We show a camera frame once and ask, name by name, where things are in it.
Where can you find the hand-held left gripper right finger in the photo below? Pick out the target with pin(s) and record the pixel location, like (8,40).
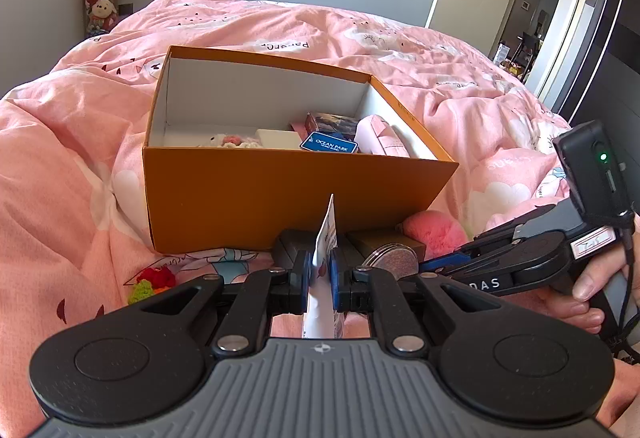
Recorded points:
(337,283)

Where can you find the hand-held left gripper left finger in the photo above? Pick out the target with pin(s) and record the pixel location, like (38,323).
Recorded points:
(302,283)

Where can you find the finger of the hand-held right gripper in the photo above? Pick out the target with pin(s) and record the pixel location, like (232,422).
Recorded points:
(445,260)
(480,283)

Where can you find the pink fluffy peach plush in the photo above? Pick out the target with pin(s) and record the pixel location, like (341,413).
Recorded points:
(435,230)

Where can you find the white lotion tube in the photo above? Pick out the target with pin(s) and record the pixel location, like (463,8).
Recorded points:
(320,318)

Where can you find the round glitter compact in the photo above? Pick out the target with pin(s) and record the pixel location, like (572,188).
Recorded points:
(392,260)

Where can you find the brown box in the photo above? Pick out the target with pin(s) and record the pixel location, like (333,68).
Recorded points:
(370,238)

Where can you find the orange cardboard box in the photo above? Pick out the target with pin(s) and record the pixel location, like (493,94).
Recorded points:
(250,198)

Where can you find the long white box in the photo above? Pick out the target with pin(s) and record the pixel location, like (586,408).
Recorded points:
(277,138)

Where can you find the crochet orange fruit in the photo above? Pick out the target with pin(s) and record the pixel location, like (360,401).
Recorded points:
(150,285)

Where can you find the dark card box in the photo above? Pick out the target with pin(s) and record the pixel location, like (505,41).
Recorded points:
(332,121)

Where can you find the person's right hand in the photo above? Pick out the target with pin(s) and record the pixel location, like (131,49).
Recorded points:
(595,273)

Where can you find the dark chair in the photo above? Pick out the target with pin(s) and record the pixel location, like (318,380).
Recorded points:
(529,48)

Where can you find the pink pouch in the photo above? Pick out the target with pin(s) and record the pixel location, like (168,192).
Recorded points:
(385,135)

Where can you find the blue card tag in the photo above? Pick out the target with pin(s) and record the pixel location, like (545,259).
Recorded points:
(330,142)

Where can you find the dark wardrobe door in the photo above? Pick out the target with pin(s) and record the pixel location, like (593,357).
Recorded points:
(610,17)

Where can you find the pink printed blanket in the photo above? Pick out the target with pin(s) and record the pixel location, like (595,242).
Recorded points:
(75,142)

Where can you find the black wall socket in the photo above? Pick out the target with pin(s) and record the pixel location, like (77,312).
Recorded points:
(126,8)

